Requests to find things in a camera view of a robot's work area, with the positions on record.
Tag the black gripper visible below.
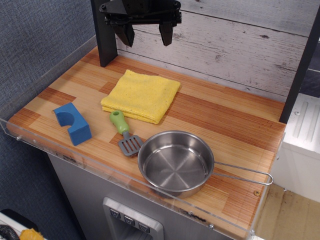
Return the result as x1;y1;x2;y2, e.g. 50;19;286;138
99;0;182;47

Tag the yellow cloth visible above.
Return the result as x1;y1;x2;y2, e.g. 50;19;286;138
100;69;181;124

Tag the blue arch wooden block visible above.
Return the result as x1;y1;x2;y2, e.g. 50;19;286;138
53;102;92;146

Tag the stainless steel pan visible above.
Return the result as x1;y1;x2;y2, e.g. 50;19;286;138
137;130;274;200

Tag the silver dispenser button panel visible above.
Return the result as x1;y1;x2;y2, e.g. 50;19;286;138
102;197;165;240

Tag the white ridged side unit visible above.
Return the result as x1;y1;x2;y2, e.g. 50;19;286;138
271;93;320;202

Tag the black yellow object corner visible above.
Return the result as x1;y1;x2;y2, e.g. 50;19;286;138
0;224;45;240

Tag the black left vertical post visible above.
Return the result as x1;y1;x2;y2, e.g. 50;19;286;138
90;0;118;67

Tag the black vertical post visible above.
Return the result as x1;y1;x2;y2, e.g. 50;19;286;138
279;8;320;124
90;0;118;67

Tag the green handled grey spatula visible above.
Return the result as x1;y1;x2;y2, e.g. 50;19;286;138
109;110;143;157

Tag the black right vertical post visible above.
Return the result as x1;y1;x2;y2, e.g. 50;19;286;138
279;8;320;124

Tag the clear acrylic guard rail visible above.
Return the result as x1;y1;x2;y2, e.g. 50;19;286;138
0;31;285;240

